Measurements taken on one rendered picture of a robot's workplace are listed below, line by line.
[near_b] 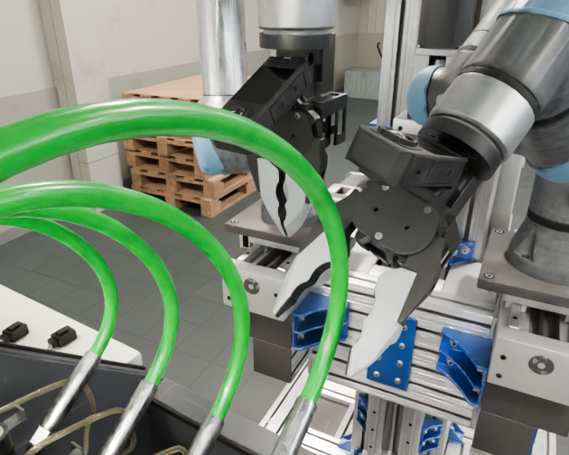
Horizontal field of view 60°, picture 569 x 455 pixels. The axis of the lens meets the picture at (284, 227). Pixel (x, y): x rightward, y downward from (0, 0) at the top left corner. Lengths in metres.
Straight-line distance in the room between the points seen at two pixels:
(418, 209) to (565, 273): 0.54
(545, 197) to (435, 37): 0.32
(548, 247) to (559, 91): 0.46
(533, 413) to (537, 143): 0.54
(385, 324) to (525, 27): 0.26
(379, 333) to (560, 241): 0.56
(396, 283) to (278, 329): 0.65
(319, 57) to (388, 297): 0.26
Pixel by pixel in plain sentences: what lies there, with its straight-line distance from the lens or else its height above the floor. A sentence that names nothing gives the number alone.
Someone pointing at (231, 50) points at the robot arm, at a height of 1.38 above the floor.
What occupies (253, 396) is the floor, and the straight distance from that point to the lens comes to 2.10.
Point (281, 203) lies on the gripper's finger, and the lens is 0.54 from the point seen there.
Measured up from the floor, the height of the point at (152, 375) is 1.14.
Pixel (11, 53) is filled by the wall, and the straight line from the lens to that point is 3.63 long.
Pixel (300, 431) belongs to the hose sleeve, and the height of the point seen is 1.17.
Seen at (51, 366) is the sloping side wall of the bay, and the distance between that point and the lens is 0.63.
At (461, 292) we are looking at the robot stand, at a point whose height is 0.95.
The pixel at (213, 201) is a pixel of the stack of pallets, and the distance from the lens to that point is 3.60.
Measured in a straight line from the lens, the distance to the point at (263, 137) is 0.24.
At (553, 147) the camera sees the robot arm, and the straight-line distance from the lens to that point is 0.53.
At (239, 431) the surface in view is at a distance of 0.69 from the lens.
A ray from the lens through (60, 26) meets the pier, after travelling 3.67.
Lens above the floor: 1.46
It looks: 25 degrees down
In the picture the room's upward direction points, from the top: straight up
